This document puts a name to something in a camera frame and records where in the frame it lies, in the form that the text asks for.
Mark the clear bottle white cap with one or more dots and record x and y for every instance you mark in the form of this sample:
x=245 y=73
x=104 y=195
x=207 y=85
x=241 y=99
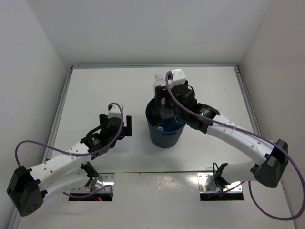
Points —
x=153 y=115

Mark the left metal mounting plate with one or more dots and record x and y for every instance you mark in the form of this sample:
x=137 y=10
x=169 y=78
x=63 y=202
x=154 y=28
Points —
x=105 y=181

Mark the blue label Pocari bottle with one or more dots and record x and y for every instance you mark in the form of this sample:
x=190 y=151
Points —
x=163 y=127

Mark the blue cap clear bottle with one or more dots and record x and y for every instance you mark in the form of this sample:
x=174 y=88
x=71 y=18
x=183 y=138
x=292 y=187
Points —
x=176 y=123

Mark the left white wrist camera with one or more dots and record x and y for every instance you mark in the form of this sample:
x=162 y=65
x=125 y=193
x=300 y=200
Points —
x=114 y=111

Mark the aluminium frame rail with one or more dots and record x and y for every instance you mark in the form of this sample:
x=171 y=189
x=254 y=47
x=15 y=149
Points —
x=15 y=218
x=257 y=130

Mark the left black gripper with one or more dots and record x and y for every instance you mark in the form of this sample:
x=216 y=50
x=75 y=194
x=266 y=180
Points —
x=126 y=130

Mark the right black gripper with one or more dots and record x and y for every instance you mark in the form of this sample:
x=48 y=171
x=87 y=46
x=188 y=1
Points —
x=162 y=91

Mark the orange label clear bottle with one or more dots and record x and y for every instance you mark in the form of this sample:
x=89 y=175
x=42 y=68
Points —
x=158 y=82

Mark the right aluminium frame rail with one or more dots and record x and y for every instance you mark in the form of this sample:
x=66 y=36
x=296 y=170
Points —
x=257 y=130

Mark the left aluminium frame rail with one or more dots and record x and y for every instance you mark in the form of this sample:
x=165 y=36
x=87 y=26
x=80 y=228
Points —
x=15 y=218

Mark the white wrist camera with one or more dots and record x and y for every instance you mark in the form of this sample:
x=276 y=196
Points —
x=114 y=111
x=177 y=77

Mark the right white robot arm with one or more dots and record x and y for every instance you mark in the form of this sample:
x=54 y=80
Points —
x=268 y=159

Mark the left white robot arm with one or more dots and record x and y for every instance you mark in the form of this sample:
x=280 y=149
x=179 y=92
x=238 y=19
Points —
x=30 y=187

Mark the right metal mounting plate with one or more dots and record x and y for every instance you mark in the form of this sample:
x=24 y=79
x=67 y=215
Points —
x=207 y=185

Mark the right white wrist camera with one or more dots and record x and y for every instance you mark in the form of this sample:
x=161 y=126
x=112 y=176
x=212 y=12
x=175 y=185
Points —
x=177 y=77

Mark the metal mounting plate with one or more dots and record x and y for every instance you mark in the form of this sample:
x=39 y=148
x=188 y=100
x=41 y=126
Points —
x=207 y=185
x=105 y=181

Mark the dark grey plastic bin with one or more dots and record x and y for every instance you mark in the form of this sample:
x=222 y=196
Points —
x=159 y=138

